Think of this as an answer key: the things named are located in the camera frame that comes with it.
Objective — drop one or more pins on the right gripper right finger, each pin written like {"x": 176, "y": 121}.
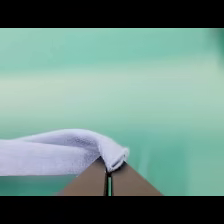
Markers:
{"x": 131, "y": 183}

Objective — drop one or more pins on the white garment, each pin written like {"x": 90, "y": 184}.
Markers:
{"x": 56, "y": 153}

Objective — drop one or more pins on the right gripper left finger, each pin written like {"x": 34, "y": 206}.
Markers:
{"x": 89, "y": 183}

